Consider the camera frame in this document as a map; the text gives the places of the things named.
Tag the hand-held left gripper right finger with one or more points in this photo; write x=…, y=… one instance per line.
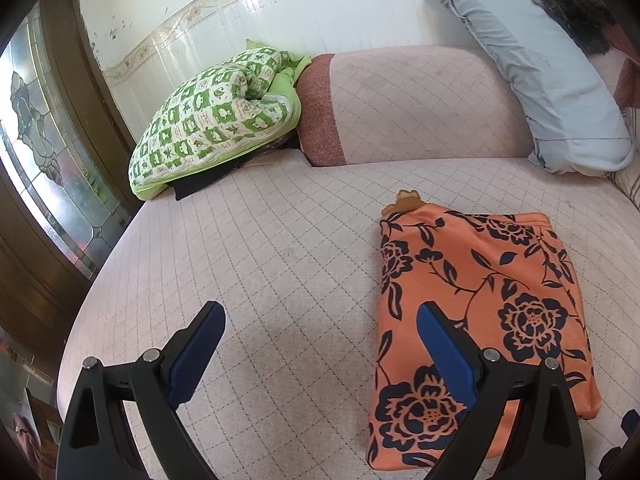
x=445, y=350

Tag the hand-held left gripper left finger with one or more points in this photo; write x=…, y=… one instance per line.
x=197, y=355

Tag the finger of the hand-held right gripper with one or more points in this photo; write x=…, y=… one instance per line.
x=631, y=425

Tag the orange floral garment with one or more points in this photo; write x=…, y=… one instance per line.
x=500, y=280

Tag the pink quilted mattress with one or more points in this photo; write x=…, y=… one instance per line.
x=275, y=250

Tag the small brown cloth piece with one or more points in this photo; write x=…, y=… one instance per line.
x=405, y=201

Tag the black cloth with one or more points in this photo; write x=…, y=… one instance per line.
x=200, y=184

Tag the wooden door with stained glass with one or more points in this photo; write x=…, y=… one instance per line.
x=55, y=160

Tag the striped light cloth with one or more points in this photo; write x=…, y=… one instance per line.
x=631, y=180

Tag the green checkered quilt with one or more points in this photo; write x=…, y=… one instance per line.
x=210, y=110

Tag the pink sofa backrest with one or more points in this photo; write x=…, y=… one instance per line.
x=415, y=105

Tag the grey pillow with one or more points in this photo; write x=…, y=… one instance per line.
x=545, y=80

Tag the reddish cloth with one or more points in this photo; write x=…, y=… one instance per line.
x=625, y=60

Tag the dark furry cushion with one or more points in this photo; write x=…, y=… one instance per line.
x=570, y=5

